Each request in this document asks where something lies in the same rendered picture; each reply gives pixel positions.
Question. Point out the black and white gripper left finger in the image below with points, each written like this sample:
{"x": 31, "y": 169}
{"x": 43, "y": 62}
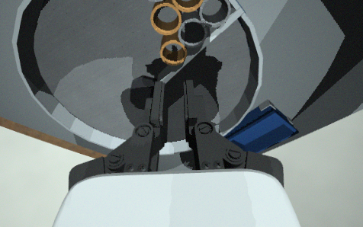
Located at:
{"x": 139, "y": 153}

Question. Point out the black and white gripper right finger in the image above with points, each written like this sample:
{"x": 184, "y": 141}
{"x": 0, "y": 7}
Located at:
{"x": 212, "y": 150}

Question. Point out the bronze bushing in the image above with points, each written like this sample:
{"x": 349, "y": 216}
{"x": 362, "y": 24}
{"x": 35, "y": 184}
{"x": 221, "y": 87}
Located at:
{"x": 188, "y": 6}
{"x": 169, "y": 57}
{"x": 163, "y": 27}

